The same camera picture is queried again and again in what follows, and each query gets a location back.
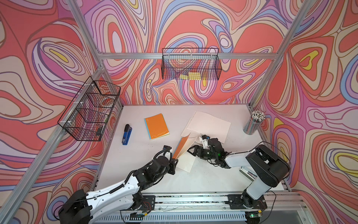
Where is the black wire basket wall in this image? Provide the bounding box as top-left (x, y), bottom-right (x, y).
top-left (57, 77), bottom-right (121, 141)
top-left (161, 47), bottom-right (222, 80)

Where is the yellow sticky notes pad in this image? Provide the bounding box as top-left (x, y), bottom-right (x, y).
top-left (179, 72), bottom-right (202, 80)

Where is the white lined notebook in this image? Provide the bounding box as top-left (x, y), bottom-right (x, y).
top-left (181, 111), bottom-right (231, 143)

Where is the orange nusign notebook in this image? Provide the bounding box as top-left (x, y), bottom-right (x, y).
top-left (145, 113), bottom-right (170, 140)
top-left (173, 135), bottom-right (198, 173)

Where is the clear cup of pencils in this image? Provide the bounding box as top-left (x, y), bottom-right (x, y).
top-left (243, 111), bottom-right (266, 135)

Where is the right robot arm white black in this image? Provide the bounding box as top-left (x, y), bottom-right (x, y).
top-left (187, 135), bottom-right (291, 209)

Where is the black wire basket back wall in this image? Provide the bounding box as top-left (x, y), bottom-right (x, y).
top-left (161, 47), bottom-right (222, 80)

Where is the blue black stapler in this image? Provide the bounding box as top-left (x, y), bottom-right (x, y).
top-left (122, 124), bottom-right (132, 145)

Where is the silver grey stapler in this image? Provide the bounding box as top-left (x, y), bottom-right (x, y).
top-left (239, 168), bottom-right (257, 182)

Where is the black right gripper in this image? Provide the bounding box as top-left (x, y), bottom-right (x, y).
top-left (186, 146), bottom-right (217, 160)

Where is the black wire basket left wall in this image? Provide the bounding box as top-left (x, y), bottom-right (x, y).
top-left (57, 77), bottom-right (121, 141)

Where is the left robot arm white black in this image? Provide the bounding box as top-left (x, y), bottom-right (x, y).
top-left (55, 146), bottom-right (178, 224)

